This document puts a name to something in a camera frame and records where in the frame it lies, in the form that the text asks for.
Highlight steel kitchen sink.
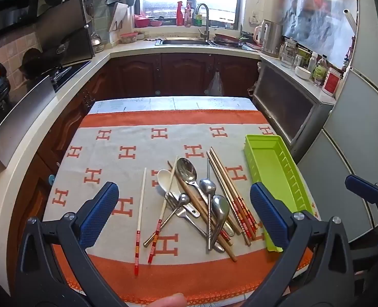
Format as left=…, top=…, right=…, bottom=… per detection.
left=155, top=38, right=213, bottom=46

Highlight metal fork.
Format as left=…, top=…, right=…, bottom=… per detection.
left=166, top=191, right=225, bottom=253

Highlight orange grey printed blanket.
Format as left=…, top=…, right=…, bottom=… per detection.
left=43, top=110, right=320, bottom=304

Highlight dark wooden kitchen cabinets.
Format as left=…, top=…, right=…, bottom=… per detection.
left=7, top=53, right=261, bottom=263

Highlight green plastic utensil tray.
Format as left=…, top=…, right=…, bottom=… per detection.
left=243, top=134, right=320, bottom=253

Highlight green label clear bottle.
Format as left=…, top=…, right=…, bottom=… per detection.
left=313, top=55, right=328, bottom=86

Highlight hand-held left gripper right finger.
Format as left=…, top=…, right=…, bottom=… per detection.
left=243, top=182, right=378, bottom=307

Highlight plastic covered wall poster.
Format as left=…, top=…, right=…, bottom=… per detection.
left=281, top=0, right=359, bottom=71

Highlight black glass stove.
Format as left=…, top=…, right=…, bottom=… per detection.
left=50, top=61, right=92, bottom=92

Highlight pale cutting board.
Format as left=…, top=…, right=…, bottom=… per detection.
left=109, top=3, right=129, bottom=32

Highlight red label white container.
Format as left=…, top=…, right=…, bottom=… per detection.
left=322, top=68, right=343, bottom=97

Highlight steel sink faucet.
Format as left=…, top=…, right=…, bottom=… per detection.
left=195, top=3, right=211, bottom=40

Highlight small metal spoon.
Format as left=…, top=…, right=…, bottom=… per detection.
left=143, top=193, right=191, bottom=248

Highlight medium metal spoon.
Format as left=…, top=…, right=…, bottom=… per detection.
left=199, top=178, right=236, bottom=237

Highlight grey refrigerator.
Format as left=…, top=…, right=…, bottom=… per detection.
left=294, top=0, right=378, bottom=244

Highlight white kitchen countertop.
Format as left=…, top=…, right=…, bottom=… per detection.
left=0, top=37, right=263, bottom=295

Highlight steel stove splash guard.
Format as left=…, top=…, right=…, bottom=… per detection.
left=37, top=0, right=95, bottom=68
left=0, top=76, right=56, bottom=168

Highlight grey frosted door cabinet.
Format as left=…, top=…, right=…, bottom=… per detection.
left=252, top=56, right=336, bottom=163

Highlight white ceramic spoon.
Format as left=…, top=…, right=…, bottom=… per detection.
left=156, top=169, right=189, bottom=218

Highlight red frying pan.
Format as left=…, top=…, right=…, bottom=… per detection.
left=214, top=33, right=244, bottom=47

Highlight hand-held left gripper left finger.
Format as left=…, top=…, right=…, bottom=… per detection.
left=15, top=181, right=135, bottom=307

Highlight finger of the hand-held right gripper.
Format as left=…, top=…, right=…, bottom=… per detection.
left=345, top=174, right=378, bottom=228

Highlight green label dark tin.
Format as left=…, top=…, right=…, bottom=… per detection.
left=297, top=46, right=311, bottom=63

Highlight large glass jar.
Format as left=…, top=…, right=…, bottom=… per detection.
left=280, top=37, right=297, bottom=68

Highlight hanging plastic bag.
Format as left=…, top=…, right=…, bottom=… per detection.
left=206, top=70, right=224, bottom=96

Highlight black wok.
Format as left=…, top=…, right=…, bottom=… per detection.
left=21, top=48, right=62, bottom=79

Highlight textured metal chopstick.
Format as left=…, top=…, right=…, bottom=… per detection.
left=206, top=157, right=212, bottom=251

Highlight pale printed tablecloth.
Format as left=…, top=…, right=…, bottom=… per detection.
left=88, top=96, right=257, bottom=115

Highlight white bowl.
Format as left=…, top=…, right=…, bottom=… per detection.
left=295, top=65, right=312, bottom=80

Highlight steel electric kettle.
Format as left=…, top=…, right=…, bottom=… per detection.
left=261, top=20, right=283, bottom=56

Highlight person's left hand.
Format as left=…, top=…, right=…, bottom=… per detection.
left=153, top=292, right=187, bottom=307

